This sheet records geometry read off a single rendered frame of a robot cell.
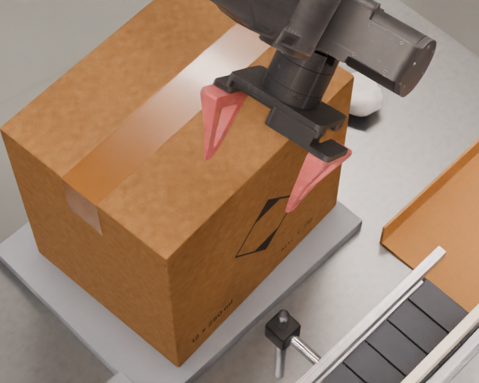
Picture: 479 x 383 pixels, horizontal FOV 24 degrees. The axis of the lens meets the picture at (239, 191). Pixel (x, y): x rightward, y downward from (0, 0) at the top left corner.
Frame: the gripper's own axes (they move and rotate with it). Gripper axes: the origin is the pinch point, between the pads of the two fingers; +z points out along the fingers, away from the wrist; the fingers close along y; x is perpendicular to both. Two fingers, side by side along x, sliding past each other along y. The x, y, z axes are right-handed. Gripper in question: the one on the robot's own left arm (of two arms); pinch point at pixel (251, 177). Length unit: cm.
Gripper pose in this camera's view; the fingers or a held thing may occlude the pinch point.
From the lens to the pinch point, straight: 105.9
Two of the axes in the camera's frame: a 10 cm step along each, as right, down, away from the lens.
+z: -3.9, 8.3, 3.9
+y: 8.0, 5.1, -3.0
